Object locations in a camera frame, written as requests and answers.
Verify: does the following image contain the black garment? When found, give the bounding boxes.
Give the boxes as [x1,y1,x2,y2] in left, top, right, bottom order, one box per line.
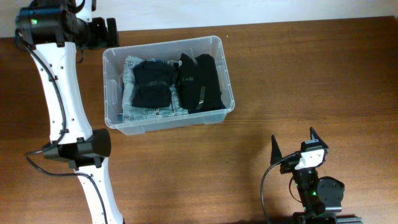
[132,60,178,109]
[177,54,223,110]

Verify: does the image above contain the light blue jeans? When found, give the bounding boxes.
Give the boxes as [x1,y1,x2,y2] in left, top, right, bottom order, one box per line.
[122,56,188,123]

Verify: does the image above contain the dark blue jeans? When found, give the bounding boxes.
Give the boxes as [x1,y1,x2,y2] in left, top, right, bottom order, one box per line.
[118,56,170,123]

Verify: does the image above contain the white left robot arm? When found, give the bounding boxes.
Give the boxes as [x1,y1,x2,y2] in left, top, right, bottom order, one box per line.
[15,0,124,223]

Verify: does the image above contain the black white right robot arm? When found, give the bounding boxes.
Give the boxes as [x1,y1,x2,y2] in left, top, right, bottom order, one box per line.
[270,128,345,222]

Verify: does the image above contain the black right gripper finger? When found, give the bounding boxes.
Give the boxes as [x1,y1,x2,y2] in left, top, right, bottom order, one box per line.
[310,127,326,146]
[270,135,282,165]

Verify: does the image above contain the teal towel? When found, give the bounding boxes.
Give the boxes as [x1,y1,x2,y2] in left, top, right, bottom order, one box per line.
[188,104,226,114]

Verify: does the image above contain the clear plastic storage bin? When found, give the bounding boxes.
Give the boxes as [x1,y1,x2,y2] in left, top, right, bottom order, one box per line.
[103,35,235,136]

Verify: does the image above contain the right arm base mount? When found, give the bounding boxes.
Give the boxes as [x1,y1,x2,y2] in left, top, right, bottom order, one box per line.
[292,213,364,224]

